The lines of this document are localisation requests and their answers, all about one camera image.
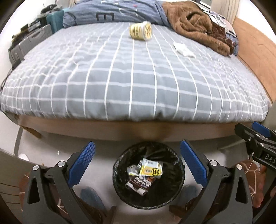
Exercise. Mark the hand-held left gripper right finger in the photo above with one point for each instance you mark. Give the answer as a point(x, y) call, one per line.
point(193, 161)

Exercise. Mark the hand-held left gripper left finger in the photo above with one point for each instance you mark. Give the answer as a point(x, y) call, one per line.
point(83, 159)

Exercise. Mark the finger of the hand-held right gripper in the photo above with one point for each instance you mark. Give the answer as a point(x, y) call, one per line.
point(248, 134)
point(262, 129)

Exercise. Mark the yellow and white wrapper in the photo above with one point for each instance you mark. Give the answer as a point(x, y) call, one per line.
point(148, 170)

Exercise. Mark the small white wrapper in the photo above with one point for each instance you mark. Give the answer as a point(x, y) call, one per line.
point(133, 170)

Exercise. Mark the brown snack box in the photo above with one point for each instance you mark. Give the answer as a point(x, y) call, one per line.
point(140, 184)

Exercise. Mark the trash bin with black liner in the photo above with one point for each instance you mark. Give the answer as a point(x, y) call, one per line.
point(129, 193)

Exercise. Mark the yellow paper cup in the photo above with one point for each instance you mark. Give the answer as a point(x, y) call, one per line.
point(138, 30)

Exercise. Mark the person's right hand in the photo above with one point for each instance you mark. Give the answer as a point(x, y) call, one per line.
point(259, 193)

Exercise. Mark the white furniture panel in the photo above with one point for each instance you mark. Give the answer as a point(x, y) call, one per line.
point(8, 172)

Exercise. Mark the wooden headboard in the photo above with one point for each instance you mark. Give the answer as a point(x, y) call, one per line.
point(254, 49)

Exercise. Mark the bed with grey checked sheet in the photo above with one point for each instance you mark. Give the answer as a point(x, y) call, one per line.
point(107, 75)

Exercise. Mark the patterned pillow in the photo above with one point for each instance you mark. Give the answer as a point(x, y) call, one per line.
point(226, 23)

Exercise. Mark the brown fleece blanket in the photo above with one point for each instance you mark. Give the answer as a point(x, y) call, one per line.
point(189, 23)

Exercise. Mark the beige curtain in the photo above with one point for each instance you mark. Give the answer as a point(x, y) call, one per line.
point(226, 8)

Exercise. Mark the grey suitcase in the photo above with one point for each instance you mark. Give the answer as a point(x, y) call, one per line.
point(32, 38)

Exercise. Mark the dark-framed window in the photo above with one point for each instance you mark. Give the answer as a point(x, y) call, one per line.
point(206, 2)

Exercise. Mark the teal suitcase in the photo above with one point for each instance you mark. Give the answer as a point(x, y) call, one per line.
point(55, 20)

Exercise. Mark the pile of black electronics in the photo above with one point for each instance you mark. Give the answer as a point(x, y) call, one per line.
point(32, 25)

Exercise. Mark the blue-grey striped duvet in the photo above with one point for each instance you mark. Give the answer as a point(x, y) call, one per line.
point(129, 10)

